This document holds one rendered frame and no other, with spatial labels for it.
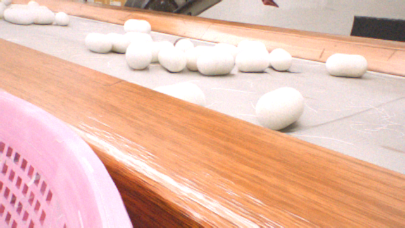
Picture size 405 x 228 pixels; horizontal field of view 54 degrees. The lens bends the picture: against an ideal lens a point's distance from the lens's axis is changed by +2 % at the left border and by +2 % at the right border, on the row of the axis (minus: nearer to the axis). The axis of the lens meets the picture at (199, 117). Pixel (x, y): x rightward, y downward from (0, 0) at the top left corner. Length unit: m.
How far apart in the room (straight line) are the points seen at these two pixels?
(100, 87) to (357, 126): 0.14
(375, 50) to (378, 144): 0.25
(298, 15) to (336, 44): 2.29
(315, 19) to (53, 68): 2.54
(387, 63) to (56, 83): 0.34
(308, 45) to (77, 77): 0.34
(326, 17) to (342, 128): 2.44
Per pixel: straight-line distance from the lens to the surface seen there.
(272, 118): 0.19
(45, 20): 0.64
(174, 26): 0.61
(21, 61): 0.21
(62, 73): 0.18
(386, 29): 2.47
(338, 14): 2.61
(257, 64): 0.35
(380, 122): 0.25
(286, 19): 2.80
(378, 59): 0.44
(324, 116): 0.24
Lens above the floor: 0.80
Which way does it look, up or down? 17 degrees down
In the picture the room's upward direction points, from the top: 5 degrees clockwise
